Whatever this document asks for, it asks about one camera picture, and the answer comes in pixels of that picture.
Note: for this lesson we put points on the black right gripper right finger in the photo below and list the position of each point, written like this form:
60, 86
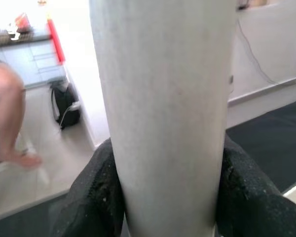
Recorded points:
249, 205

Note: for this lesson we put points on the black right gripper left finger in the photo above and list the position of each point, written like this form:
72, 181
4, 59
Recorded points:
96, 202

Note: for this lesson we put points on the white plastic table leg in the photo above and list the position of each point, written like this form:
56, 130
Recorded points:
162, 98

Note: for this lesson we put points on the black tablecloth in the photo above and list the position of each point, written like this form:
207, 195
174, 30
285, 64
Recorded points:
273, 138

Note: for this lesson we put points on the black backpack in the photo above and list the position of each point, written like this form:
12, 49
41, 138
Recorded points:
66, 111

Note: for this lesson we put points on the bare person leg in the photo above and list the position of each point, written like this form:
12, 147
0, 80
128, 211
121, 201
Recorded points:
7, 98

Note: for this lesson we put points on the grey kitchen cabinet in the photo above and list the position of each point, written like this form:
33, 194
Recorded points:
39, 61

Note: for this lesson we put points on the red pole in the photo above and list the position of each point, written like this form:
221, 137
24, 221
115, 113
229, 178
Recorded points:
55, 42

